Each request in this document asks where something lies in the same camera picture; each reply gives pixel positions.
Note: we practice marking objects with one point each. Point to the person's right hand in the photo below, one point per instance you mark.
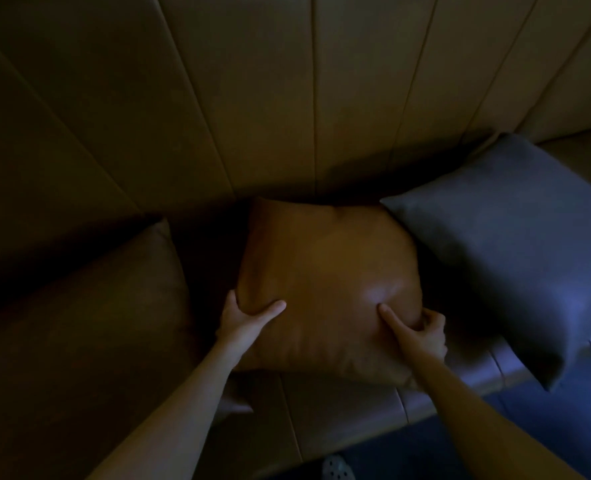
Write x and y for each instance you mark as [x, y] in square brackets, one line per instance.
[422, 338]

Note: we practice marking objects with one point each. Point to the person's left hand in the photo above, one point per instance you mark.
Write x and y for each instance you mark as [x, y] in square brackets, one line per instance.
[239, 325]

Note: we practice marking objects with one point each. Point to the person's right thumb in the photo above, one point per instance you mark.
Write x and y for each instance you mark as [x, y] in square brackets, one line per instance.
[391, 319]

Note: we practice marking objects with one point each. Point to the person's left thumb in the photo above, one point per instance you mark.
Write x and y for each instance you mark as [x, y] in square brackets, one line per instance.
[266, 311]

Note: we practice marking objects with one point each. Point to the tan leather cushion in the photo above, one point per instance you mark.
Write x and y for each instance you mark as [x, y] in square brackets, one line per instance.
[325, 289]

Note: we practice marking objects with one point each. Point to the person's left forearm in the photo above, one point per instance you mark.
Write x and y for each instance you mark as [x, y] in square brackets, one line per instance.
[168, 414]

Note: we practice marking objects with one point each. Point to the person's right forearm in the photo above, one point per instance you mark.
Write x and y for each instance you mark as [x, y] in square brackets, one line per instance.
[485, 424]

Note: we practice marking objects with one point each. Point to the grey leather cushion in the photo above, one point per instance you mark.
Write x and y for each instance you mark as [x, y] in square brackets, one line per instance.
[515, 249]

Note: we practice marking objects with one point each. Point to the white perforated clog shoe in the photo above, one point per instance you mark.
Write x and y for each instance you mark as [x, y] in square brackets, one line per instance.
[336, 467]

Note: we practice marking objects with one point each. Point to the dark brown leather cushion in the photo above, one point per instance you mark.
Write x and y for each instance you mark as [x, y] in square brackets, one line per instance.
[85, 354]

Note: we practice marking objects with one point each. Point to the brown padded leather sofa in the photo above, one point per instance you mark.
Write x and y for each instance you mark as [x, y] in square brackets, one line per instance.
[275, 119]

